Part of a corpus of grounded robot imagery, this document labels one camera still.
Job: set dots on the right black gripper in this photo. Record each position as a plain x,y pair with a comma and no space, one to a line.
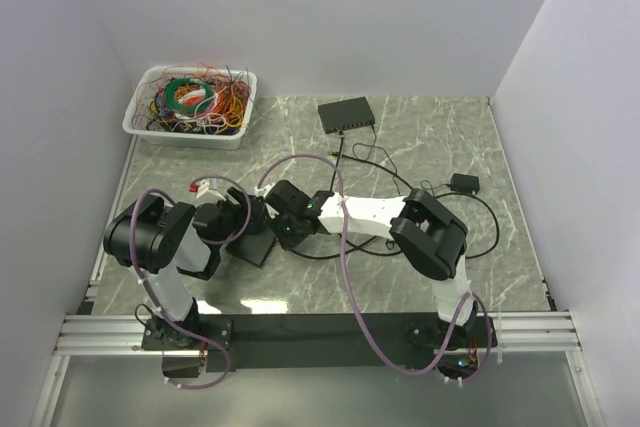
287,242

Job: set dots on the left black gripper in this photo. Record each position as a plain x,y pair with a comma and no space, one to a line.
240,209

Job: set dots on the black network switch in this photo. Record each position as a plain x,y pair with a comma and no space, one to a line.
346,115
253,248

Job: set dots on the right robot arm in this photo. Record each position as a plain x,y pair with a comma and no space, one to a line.
431,238

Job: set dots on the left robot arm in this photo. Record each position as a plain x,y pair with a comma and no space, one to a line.
162,243

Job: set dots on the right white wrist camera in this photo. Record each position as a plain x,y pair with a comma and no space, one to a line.
260,190

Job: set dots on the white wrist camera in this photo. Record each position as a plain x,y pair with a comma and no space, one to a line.
206,190
260,190

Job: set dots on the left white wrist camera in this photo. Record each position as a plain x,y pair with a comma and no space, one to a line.
206,190

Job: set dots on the white wire basket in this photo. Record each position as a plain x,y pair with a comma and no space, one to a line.
192,106

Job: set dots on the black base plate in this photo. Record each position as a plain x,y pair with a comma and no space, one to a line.
417,343

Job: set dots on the aluminium rail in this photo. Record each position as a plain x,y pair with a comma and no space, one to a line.
89,335

